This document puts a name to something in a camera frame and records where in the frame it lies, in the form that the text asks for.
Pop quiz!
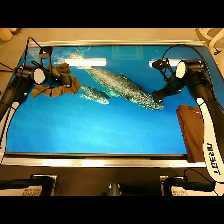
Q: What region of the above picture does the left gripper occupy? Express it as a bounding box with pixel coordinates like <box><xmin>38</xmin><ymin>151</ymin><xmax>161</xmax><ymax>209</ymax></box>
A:
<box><xmin>58</xmin><ymin>71</ymin><xmax>73</xmax><ymax>89</ymax></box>

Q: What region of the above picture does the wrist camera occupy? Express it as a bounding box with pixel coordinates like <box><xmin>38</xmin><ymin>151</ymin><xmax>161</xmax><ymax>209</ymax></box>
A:
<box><xmin>38</xmin><ymin>46</ymin><xmax>54</xmax><ymax>70</ymax></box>
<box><xmin>151</xmin><ymin>57</ymin><xmax>172</xmax><ymax>81</ymax></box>

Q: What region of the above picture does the black cable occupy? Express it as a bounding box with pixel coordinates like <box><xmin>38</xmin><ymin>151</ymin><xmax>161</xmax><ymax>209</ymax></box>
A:
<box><xmin>162</xmin><ymin>43</ymin><xmax>212</xmax><ymax>88</ymax></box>
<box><xmin>21</xmin><ymin>35</ymin><xmax>44</xmax><ymax>68</ymax></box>
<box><xmin>182</xmin><ymin>167</ymin><xmax>215</xmax><ymax>185</ymax></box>

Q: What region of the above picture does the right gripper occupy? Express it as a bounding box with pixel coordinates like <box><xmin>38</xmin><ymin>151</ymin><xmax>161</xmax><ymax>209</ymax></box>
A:
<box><xmin>151</xmin><ymin>84</ymin><xmax>174</xmax><ymax>103</ymax></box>

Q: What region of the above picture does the silver frame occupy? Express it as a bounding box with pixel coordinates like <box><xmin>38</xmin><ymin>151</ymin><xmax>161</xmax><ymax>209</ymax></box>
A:
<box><xmin>0</xmin><ymin>39</ymin><xmax>224</xmax><ymax>197</ymax></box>

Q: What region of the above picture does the brown garment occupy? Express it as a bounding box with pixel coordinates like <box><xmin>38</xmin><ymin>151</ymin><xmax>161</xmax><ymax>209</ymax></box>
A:
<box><xmin>175</xmin><ymin>103</ymin><xmax>205</xmax><ymax>164</ymax></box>
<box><xmin>31</xmin><ymin>62</ymin><xmax>82</xmax><ymax>99</ymax></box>

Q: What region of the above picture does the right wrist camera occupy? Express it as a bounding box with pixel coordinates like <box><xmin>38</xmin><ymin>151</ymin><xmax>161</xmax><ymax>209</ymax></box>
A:
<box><xmin>151</xmin><ymin>57</ymin><xmax>172</xmax><ymax>81</ymax></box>

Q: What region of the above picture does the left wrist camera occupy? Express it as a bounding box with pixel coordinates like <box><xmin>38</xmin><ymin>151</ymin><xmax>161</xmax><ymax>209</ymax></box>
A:
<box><xmin>38</xmin><ymin>46</ymin><xmax>54</xmax><ymax>70</ymax></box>

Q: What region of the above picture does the brown folded garment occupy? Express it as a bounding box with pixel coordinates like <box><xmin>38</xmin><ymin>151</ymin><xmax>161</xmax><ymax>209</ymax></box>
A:
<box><xmin>175</xmin><ymin>103</ymin><xmax>205</xmax><ymax>164</ymax></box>

